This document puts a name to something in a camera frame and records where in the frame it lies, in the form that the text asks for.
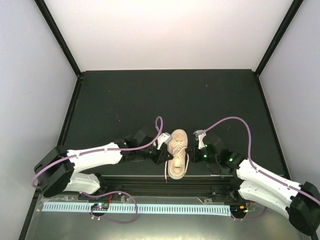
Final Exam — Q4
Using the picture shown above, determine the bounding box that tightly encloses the beige knit sneaker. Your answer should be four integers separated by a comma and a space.
167, 129, 189, 180

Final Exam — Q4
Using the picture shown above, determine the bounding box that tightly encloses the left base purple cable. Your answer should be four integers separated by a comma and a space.
83, 190, 140, 224

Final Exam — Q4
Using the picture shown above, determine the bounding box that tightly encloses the black frame post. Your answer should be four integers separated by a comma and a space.
255, 0, 304, 77
34, 0, 82, 78

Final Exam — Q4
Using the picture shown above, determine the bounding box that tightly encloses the left small circuit board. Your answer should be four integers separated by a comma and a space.
90, 203, 109, 211

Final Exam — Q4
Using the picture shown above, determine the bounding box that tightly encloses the black aluminium front rail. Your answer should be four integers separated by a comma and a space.
93, 175, 247, 205

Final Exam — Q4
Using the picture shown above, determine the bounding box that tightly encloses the white shoelace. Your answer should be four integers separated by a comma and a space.
164, 140, 189, 183

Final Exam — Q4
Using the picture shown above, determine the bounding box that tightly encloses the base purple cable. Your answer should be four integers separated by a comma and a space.
229, 204, 268, 223
83, 190, 140, 224

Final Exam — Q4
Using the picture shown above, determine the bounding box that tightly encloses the small circuit board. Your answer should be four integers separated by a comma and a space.
90, 203, 109, 211
230, 205, 256, 214

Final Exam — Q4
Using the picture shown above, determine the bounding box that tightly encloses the right small circuit board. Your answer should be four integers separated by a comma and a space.
230, 205, 256, 214

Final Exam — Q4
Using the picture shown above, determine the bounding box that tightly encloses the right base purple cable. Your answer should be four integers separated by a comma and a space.
229, 204, 268, 223

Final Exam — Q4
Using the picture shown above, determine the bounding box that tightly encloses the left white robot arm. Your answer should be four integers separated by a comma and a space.
31, 128, 173, 200

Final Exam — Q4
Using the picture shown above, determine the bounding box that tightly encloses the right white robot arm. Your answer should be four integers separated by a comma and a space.
187, 130, 320, 239

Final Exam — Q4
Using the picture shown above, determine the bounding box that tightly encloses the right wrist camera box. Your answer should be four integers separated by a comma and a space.
193, 130, 206, 150

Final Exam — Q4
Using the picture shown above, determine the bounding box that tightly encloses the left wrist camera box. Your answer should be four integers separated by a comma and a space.
156, 132, 173, 150

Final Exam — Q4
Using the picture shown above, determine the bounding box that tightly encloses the left black frame post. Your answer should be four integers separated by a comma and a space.
34, 0, 82, 78

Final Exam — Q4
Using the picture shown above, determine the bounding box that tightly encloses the right black frame post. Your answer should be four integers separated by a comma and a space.
255, 0, 304, 77

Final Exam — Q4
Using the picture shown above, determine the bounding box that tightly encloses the light blue slotted cable duct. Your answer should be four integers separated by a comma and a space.
42, 202, 231, 217

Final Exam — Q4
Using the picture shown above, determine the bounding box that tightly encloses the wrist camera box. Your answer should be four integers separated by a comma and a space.
193, 130, 206, 150
156, 132, 173, 150

